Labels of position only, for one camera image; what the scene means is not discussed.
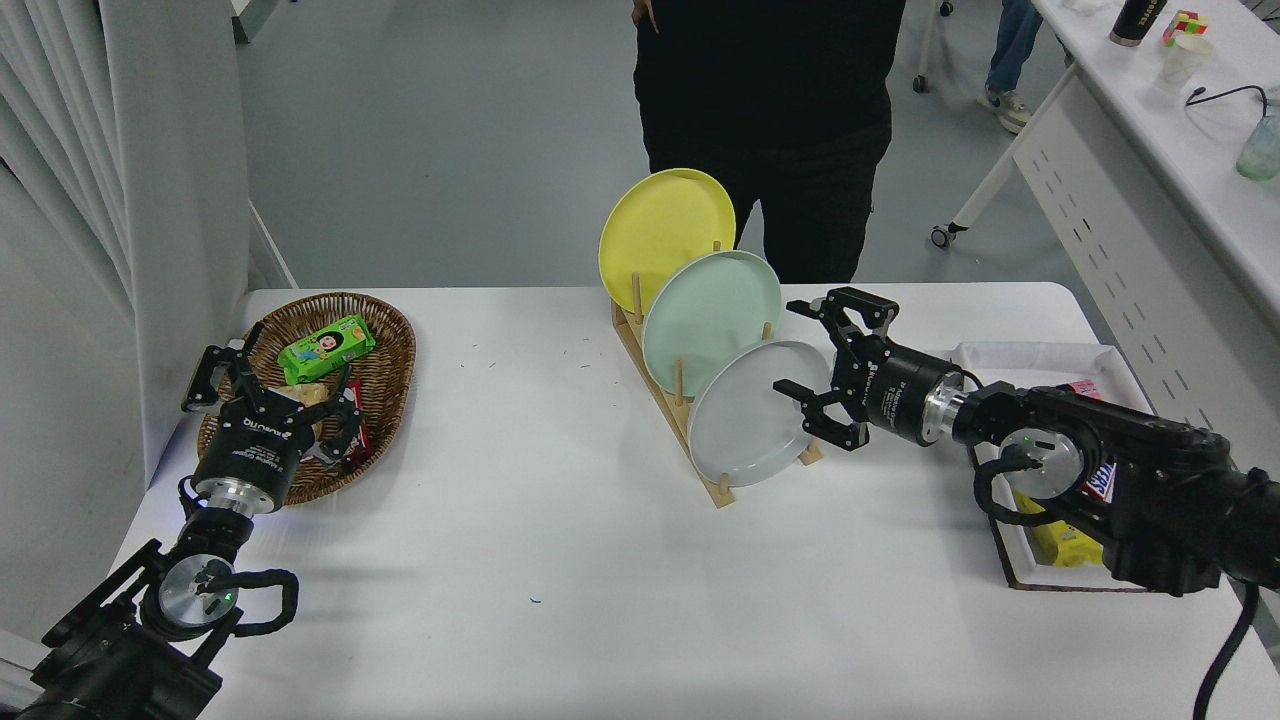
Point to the mint green plate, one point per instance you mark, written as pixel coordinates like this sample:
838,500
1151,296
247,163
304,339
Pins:
710,310

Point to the grey plate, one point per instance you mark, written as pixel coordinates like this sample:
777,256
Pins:
745,430

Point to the white side table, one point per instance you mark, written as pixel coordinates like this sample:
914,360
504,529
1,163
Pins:
1150,200

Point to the yellow snack pack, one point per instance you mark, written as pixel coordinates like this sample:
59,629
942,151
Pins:
1065,545

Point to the wooden plate rack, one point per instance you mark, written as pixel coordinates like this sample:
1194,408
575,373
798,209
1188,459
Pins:
636,298

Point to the yellow plate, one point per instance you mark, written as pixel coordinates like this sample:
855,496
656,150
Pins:
660,225

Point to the white caster leg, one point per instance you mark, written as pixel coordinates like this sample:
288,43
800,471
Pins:
920,82

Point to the brown wicker basket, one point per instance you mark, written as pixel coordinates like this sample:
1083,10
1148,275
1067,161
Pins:
385,345

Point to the white paper cup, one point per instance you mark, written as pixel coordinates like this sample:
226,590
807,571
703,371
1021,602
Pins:
1185,62

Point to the person's right hand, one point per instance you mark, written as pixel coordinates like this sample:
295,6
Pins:
645,10

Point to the green snack pack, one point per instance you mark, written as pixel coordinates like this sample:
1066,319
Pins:
325,348

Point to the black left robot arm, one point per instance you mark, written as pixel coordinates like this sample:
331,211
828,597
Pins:
120,665

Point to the brown snickers bar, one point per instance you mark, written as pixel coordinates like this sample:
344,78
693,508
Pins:
1101,482

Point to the white tray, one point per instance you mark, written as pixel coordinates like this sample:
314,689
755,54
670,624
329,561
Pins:
1020,360

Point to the colourful puzzle cube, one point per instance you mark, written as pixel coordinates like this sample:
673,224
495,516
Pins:
1185,28

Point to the crumpled tan paper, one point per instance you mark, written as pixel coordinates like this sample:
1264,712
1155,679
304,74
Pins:
310,394

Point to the black bottle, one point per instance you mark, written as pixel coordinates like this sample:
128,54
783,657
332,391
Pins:
1135,22

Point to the person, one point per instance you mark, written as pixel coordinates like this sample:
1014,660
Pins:
770,100
1010,40

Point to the pink snack pack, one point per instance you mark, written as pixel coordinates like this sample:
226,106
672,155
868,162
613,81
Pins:
1083,388

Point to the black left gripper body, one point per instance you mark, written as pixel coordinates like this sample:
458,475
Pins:
255,450

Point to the red snack bar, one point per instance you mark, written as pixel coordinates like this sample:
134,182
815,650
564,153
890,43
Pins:
361,436

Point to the white pleated curtain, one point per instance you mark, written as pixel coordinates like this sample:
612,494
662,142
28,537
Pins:
40,100

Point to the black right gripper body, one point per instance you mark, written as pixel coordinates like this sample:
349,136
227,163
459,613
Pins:
895,395

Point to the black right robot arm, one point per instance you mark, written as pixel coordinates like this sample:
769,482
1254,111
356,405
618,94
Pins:
1150,500

